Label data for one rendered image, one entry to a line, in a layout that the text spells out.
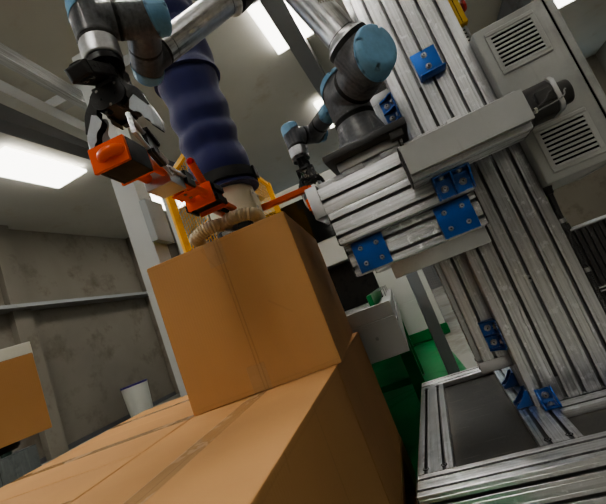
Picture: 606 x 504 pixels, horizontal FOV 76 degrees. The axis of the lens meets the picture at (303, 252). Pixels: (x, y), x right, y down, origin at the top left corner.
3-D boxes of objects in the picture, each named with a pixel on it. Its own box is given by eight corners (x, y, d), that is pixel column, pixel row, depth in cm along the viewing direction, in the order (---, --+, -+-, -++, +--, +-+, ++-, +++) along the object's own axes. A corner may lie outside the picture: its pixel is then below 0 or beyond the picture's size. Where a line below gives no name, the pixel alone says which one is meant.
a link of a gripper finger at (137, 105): (184, 127, 77) (149, 106, 78) (168, 115, 71) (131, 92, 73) (176, 141, 77) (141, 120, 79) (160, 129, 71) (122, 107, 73)
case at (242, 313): (260, 367, 155) (227, 275, 161) (353, 332, 150) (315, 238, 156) (193, 417, 97) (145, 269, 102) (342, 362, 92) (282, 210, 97)
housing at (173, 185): (162, 200, 89) (157, 182, 90) (188, 188, 89) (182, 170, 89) (145, 193, 83) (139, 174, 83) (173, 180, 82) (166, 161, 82)
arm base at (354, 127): (395, 145, 112) (382, 115, 113) (390, 127, 98) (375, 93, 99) (348, 168, 116) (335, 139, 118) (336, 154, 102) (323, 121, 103)
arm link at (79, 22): (103, -19, 77) (56, -17, 74) (119, 27, 76) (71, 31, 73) (110, 13, 85) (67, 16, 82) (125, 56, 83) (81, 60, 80)
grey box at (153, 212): (168, 244, 272) (155, 206, 277) (175, 241, 271) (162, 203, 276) (151, 242, 253) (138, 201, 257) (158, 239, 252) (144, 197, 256)
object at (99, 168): (124, 186, 77) (117, 164, 78) (156, 171, 76) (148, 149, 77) (94, 175, 69) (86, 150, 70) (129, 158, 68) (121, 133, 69)
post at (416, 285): (455, 394, 203) (381, 221, 217) (468, 390, 201) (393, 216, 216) (458, 398, 196) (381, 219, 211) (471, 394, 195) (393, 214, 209)
